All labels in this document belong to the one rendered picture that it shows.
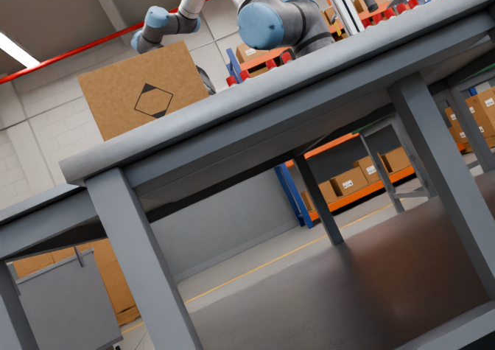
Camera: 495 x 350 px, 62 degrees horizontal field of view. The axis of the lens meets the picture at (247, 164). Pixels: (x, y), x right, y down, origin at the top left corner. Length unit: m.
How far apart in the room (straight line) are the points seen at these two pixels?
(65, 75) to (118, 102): 5.53
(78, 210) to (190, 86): 0.45
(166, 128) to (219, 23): 5.77
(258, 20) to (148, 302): 0.71
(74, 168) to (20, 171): 5.90
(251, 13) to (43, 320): 2.60
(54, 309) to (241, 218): 3.34
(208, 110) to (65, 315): 2.65
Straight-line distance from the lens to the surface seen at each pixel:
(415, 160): 2.94
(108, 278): 4.66
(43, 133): 6.56
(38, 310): 3.21
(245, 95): 0.70
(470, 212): 1.01
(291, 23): 1.12
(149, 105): 1.12
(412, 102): 0.98
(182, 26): 1.61
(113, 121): 1.12
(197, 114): 0.69
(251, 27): 1.11
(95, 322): 3.22
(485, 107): 5.39
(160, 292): 0.71
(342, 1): 1.55
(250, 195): 5.93
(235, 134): 0.73
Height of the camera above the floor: 0.65
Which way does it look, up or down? 4 degrees up
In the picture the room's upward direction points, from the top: 25 degrees counter-clockwise
